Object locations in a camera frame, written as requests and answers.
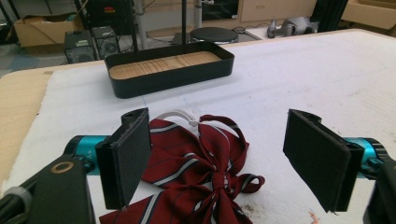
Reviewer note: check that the dark red striped bow tie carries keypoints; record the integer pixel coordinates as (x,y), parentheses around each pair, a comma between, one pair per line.
(199,161)

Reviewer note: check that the cardboard box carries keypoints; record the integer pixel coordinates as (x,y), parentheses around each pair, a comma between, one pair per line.
(46,29)
(370,12)

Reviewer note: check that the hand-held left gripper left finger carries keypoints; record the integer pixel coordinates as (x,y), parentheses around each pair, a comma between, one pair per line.
(126,161)

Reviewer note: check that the black tray with wooden bottom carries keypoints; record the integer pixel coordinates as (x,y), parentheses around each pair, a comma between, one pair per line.
(169,70)

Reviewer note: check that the white table mat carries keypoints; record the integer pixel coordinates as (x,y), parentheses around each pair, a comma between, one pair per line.
(249,109)

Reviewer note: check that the black stand pole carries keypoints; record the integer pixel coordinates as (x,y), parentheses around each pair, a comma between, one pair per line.
(184,21)

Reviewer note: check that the grey device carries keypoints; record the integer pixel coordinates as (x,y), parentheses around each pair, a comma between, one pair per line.
(291,27)

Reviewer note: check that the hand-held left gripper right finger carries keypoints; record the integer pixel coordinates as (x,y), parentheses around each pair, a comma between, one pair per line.
(317,158)

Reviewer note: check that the round black stand base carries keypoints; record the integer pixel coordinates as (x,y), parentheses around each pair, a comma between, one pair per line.
(214,34)

